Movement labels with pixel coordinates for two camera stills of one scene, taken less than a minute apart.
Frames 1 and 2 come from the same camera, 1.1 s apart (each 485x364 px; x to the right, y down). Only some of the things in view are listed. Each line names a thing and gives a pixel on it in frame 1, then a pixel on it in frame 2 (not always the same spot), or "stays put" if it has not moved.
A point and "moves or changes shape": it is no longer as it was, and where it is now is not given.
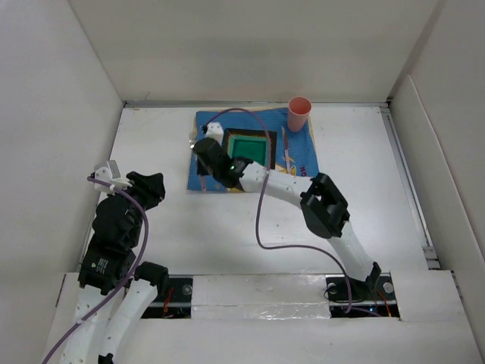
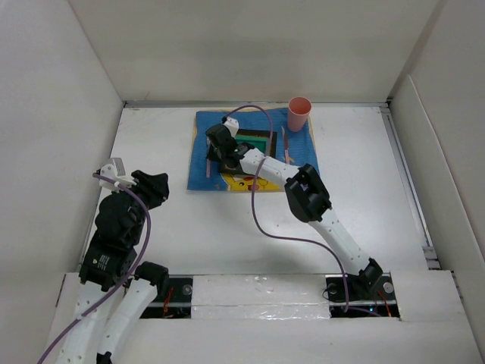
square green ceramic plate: x=251 y=143 stays put
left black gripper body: x=145 y=192 stays put
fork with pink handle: x=192 y=141 moves or changes shape
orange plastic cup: x=298 y=111 stays put
